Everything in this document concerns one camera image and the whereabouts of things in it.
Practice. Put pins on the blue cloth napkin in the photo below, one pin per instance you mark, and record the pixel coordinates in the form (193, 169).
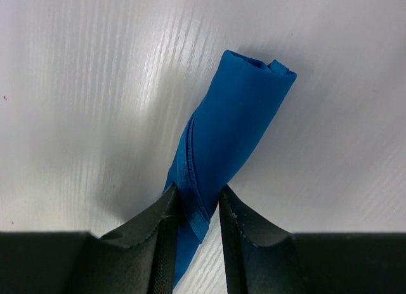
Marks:
(221, 134)

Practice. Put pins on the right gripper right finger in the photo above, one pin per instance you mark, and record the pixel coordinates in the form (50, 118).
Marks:
(260, 257)

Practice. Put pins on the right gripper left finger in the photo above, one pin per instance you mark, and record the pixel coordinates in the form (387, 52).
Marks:
(136, 257)

